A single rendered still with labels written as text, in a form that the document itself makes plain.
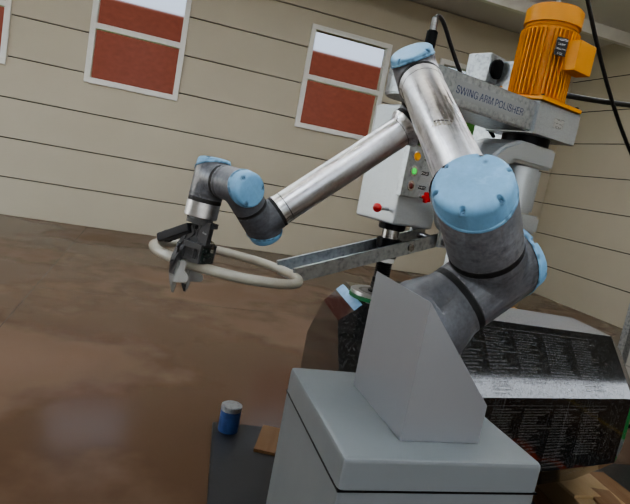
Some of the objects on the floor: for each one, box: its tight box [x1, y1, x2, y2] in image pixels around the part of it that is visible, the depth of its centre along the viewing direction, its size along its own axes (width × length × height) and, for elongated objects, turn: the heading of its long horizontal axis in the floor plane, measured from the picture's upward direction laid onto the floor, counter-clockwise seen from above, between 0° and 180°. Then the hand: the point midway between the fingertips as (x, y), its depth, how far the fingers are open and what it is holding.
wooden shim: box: [253, 425, 280, 456], centre depth 263 cm, size 25×10×2 cm, turn 124°
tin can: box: [218, 400, 242, 435], centre depth 265 cm, size 10×10×13 cm
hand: (177, 286), depth 153 cm, fingers closed on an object, 4 cm apart
